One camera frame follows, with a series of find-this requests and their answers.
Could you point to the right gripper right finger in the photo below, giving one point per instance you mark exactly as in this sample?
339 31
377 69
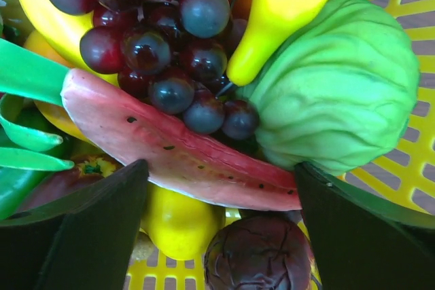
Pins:
362 241

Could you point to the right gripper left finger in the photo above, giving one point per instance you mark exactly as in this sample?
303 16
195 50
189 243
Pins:
81 241

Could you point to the watermelon slice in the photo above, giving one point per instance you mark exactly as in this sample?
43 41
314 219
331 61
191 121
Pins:
178 159

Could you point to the yellow plastic basket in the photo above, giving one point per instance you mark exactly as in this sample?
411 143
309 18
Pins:
404 175

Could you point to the green pepper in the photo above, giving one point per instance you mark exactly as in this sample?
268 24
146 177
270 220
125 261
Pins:
17 184

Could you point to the yellow lemon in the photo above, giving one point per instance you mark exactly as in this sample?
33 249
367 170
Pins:
181 227

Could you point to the dark purple passion fruit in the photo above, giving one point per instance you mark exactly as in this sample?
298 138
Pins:
260 252

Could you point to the green cabbage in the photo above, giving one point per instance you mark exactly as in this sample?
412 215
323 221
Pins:
339 92

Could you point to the red dragon fruit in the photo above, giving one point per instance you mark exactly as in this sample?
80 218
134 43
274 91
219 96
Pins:
25 77

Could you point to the dark purple grapes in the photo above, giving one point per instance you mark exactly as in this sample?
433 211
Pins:
173 53

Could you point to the long yellow banana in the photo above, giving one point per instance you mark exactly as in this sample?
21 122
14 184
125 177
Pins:
270 23

